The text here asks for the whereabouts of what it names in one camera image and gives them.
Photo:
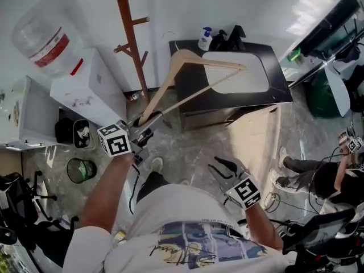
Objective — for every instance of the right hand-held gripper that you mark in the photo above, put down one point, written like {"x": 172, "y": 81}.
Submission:
{"x": 244, "y": 193}

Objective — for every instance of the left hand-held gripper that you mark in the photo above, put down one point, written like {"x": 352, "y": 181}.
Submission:
{"x": 116, "y": 145}

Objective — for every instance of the wooden hanger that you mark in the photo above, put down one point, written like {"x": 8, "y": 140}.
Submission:
{"x": 182, "y": 58}

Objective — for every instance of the brown branch coat rack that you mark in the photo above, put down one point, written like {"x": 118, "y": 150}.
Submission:
{"x": 129, "y": 30}

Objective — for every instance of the person's right forearm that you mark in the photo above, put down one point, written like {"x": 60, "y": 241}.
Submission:
{"x": 261, "y": 229}

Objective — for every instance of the person's left forearm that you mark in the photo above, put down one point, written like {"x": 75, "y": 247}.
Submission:
{"x": 105, "y": 192}

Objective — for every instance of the red drink can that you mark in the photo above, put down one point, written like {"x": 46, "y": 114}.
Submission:
{"x": 133, "y": 97}

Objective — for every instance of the light wooden board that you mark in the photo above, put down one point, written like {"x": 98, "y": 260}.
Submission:
{"x": 253, "y": 152}

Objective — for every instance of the person's white shoe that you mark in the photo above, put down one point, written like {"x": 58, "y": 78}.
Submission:
{"x": 156, "y": 163}
{"x": 185, "y": 182}

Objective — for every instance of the white water dispenser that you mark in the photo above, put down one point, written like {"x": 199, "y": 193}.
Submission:
{"x": 94, "y": 90}

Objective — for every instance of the white trash bin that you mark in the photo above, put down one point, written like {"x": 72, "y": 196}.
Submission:
{"x": 84, "y": 135}

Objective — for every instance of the person's white printed shirt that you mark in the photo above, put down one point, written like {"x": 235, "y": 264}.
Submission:
{"x": 176, "y": 209}

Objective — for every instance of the person's black trousers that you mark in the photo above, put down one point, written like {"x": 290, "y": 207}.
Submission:
{"x": 152, "y": 185}

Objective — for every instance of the black mesh wastebasket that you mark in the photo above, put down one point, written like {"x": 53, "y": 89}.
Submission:
{"x": 81, "y": 171}

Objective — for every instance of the black bag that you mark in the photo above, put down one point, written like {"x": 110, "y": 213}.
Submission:
{"x": 64, "y": 131}

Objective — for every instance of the white soap pump bottle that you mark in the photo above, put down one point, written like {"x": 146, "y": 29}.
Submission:
{"x": 205, "y": 41}

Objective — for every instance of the white sink basin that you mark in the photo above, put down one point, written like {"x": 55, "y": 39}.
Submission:
{"x": 250, "y": 70}

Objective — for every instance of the dark vanity cabinet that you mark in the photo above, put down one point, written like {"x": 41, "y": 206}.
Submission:
{"x": 278, "y": 78}

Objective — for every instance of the white low cabinet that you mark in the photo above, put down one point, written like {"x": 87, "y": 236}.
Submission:
{"x": 31, "y": 115}

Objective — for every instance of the black pump bottle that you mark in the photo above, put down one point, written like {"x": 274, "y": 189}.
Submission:
{"x": 219, "y": 41}

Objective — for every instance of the small white box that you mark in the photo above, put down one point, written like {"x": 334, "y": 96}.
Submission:
{"x": 120, "y": 237}

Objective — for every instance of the green bin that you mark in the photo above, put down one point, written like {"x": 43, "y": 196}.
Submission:
{"x": 321, "y": 98}

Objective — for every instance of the black faucet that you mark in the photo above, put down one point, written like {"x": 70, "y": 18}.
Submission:
{"x": 237, "y": 38}

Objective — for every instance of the clear water jug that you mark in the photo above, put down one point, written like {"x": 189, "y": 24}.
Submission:
{"x": 42, "y": 36}

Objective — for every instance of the small green box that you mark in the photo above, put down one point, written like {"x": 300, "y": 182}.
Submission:
{"x": 295, "y": 54}

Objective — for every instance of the black office chair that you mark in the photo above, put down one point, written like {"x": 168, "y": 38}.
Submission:
{"x": 20, "y": 203}

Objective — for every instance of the dark framed glass partition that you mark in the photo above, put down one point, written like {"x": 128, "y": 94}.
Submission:
{"x": 327, "y": 33}

